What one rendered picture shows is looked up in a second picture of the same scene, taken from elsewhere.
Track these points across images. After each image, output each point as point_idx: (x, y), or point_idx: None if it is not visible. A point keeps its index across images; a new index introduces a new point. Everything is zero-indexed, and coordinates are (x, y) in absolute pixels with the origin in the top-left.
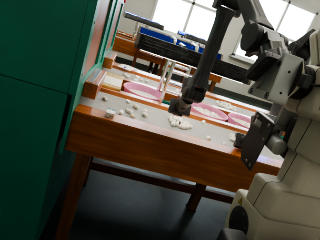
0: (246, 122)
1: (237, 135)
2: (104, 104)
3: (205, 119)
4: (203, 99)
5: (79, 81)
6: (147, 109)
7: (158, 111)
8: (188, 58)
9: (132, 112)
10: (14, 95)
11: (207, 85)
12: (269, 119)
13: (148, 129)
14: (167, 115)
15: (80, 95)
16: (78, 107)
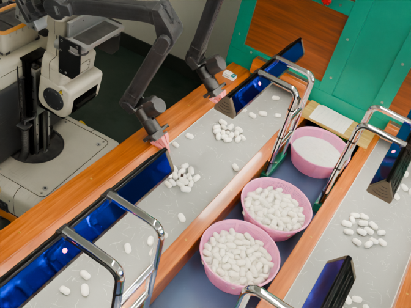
0: (255, 280)
1: (164, 124)
2: (263, 94)
3: (240, 170)
4: (185, 58)
5: (233, 35)
6: (263, 126)
7: (261, 135)
8: (262, 65)
9: (249, 107)
10: None
11: (189, 46)
12: (109, 21)
13: (202, 87)
14: (251, 139)
15: (251, 63)
16: (240, 66)
